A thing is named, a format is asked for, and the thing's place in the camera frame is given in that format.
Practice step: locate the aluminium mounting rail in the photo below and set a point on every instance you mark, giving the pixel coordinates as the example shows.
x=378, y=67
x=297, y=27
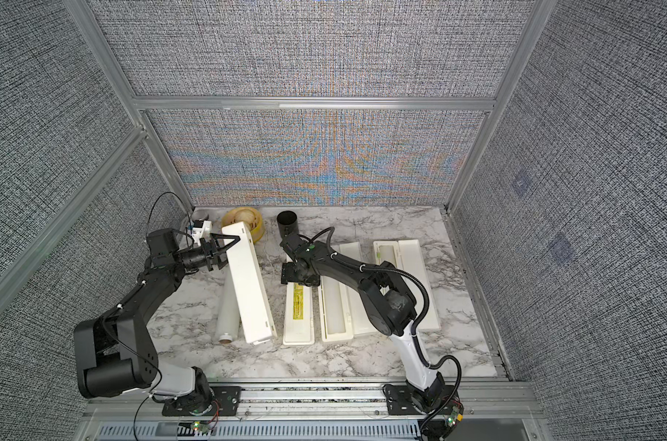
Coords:
x=328, y=399

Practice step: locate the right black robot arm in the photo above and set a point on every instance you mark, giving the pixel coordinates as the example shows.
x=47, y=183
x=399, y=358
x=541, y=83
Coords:
x=395, y=303

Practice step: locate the yellow bowl with buns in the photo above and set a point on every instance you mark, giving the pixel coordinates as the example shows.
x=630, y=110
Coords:
x=251, y=217

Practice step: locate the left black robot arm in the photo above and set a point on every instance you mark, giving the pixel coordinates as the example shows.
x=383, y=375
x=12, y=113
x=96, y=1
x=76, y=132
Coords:
x=114, y=353

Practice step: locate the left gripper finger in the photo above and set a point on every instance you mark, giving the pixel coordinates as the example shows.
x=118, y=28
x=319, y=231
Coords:
x=223, y=242
x=217, y=261

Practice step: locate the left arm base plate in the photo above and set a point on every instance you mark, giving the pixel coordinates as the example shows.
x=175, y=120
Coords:
x=225, y=402

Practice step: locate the plastic wrap roll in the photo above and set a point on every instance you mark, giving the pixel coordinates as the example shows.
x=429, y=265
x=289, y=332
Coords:
x=229, y=319

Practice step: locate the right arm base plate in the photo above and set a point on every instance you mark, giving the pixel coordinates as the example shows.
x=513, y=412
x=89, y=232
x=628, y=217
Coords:
x=400, y=400

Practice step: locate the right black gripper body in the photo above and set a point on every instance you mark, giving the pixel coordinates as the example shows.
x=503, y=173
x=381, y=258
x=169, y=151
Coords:
x=291, y=273

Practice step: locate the black cup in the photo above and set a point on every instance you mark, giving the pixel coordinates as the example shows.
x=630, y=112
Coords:
x=287, y=223

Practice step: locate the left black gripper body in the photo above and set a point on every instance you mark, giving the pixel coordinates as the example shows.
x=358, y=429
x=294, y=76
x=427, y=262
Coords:
x=195, y=259

